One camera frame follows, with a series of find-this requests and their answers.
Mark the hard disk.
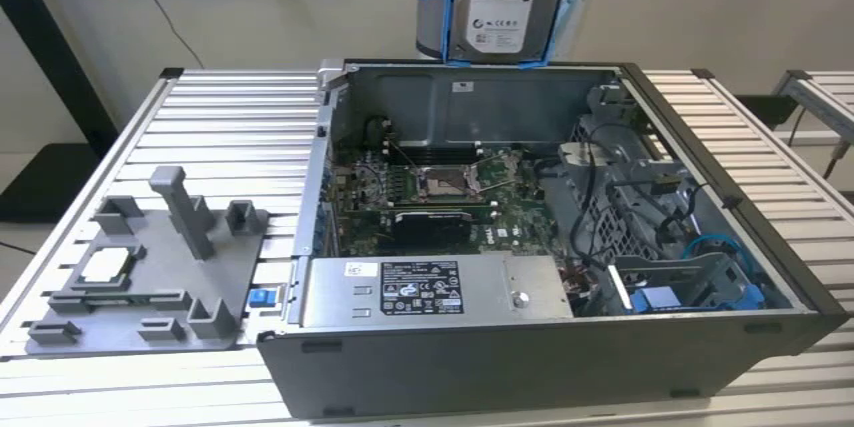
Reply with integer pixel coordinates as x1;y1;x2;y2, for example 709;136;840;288
439;0;577;68

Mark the grey metal disk bay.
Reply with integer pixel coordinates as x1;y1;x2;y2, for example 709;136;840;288
539;114;769;318

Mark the black RAM slot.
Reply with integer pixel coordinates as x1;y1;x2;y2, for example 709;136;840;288
393;199;499;210
390;142;486;158

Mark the thin metal locking lever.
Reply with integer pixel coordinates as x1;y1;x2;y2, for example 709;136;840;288
391;142;427;170

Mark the metal socket cover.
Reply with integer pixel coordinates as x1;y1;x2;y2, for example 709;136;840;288
475;153;523;184

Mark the CPU socket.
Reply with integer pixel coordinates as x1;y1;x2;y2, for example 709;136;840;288
418;165;477;199

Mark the green motherboard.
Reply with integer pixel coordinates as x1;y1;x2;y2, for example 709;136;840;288
330;146;576;258

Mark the black box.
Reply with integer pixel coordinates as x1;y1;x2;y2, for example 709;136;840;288
734;94;800;131

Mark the black graphics card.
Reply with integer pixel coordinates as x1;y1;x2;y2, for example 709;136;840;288
385;210;477;251

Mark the small metal slat table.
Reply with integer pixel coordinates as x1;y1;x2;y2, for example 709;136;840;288
773;69;854;139

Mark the silver power supply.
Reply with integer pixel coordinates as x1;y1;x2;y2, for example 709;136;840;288
299;254;577;328

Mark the grey parts rack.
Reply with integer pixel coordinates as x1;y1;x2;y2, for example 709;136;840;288
23;165;273;359

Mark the open grey PC case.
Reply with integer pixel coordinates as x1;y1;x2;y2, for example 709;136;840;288
257;57;853;421

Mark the silver CPU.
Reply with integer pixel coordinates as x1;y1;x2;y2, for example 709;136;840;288
78;248;139;284

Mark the long black wire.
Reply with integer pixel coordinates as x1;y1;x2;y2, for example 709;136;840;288
572;121;669;271

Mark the thin grey cable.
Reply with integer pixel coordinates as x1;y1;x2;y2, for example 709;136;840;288
115;0;206;69

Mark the short black wire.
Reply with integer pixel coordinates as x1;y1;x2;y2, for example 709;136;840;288
654;172;717;249

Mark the light blue wire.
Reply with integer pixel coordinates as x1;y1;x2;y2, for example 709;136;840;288
685;233;744;273

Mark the black hanging cable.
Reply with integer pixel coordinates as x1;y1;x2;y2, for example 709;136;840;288
789;105;848;179

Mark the blue plastic drive bracket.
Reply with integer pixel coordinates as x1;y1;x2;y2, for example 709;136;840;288
630;286;766;311

